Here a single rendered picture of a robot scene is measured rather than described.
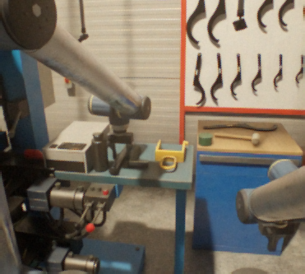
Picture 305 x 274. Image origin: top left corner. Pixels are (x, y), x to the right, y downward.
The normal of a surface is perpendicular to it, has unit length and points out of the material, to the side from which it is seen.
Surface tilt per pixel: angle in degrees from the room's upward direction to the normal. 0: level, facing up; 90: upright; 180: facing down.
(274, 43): 90
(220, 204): 90
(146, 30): 90
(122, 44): 90
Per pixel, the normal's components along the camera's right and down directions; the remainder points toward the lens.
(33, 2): 0.95, 0.10
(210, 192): -0.16, 0.35
